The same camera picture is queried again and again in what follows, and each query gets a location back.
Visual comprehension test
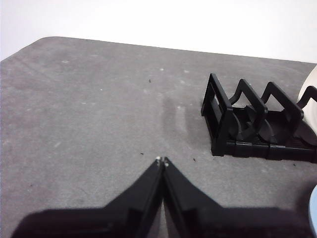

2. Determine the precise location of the black plate rack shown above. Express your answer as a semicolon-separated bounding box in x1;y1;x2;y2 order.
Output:
200;73;317;163

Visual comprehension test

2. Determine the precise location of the blue plate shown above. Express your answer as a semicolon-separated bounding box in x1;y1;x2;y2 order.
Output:
308;185;317;230

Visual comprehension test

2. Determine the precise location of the white plate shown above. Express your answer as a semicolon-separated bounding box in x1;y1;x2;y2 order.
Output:
296;70;317;139

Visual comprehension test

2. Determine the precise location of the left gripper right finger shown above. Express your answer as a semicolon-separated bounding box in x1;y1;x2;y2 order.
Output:
163;156;314;238

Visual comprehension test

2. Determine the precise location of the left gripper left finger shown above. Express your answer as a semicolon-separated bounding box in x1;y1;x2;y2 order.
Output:
11;156;165;238

